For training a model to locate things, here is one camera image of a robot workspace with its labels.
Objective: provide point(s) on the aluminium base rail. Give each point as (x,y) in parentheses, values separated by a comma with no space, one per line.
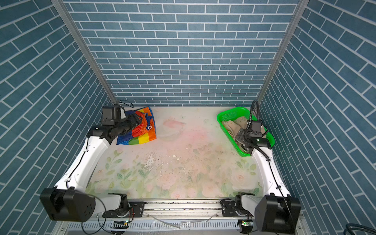
(189,209)

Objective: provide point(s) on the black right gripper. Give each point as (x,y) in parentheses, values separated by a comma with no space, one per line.
(241,134)

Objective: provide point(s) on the aluminium right corner post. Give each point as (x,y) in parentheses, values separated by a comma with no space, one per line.
(301,6)

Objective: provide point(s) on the white vented cable tray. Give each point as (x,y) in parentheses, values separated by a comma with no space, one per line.
(153,225)

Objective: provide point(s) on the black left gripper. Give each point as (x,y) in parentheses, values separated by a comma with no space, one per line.
(133,120)

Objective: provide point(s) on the aluminium left corner post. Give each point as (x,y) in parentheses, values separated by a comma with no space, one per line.
(74,31)

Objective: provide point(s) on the beige shorts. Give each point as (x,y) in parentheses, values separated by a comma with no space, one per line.
(233,127)

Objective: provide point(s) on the green plastic basket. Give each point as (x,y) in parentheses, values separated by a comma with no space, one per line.
(229,117)

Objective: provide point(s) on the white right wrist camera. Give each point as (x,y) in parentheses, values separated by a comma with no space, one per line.
(255,129)

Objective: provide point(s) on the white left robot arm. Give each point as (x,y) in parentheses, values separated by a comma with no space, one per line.
(67,200)

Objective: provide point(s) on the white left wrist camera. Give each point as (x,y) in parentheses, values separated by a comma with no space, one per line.
(113,112)

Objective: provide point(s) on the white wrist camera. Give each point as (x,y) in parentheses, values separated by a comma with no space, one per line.
(255,129)
(113,112)

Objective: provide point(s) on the rainbow striped shorts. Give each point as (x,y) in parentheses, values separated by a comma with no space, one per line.
(143,133)

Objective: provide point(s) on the aluminium corner post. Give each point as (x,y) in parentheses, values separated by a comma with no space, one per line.
(74,31)
(301,6)

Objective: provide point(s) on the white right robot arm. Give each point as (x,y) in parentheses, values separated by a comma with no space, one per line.
(277,211)

